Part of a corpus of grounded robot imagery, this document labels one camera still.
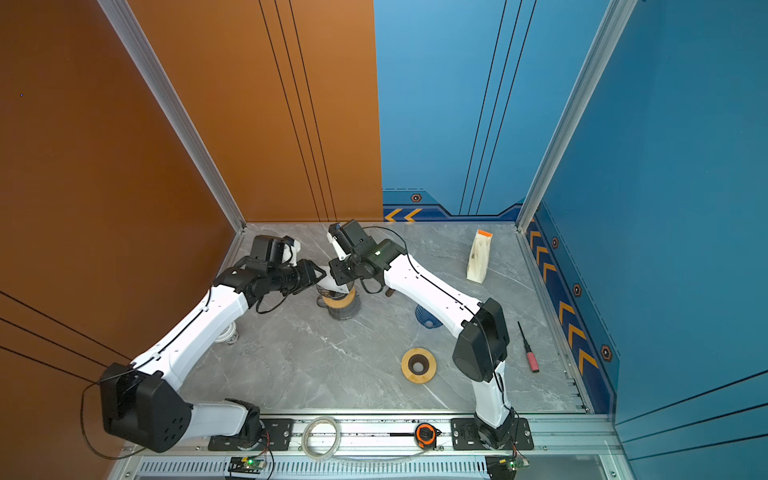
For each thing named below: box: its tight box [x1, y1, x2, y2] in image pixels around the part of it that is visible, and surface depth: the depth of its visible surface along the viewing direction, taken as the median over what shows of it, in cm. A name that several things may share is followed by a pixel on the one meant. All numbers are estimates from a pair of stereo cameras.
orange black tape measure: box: [415, 422, 442, 450], surface depth 72 cm
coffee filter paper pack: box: [467, 229, 493, 284], surface depth 104 cm
